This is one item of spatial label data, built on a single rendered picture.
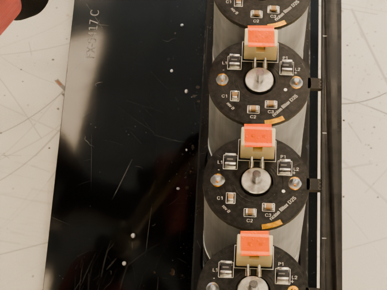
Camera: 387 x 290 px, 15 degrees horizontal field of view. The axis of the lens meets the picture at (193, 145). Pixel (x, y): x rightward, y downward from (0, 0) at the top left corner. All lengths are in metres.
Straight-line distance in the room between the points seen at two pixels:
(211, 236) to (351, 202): 0.07
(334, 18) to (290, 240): 0.06
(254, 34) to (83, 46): 0.08
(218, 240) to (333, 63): 0.05
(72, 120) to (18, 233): 0.03
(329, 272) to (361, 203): 0.08
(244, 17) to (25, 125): 0.09
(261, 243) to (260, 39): 0.05
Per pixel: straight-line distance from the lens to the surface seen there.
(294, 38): 0.38
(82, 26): 0.43
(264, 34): 0.36
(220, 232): 0.35
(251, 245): 0.33
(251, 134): 0.34
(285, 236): 0.35
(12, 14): 0.32
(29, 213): 0.41
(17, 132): 0.43
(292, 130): 0.36
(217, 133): 0.37
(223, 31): 0.38
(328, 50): 0.36
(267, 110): 0.35
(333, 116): 0.35
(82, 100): 0.42
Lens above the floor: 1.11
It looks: 60 degrees down
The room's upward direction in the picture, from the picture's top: straight up
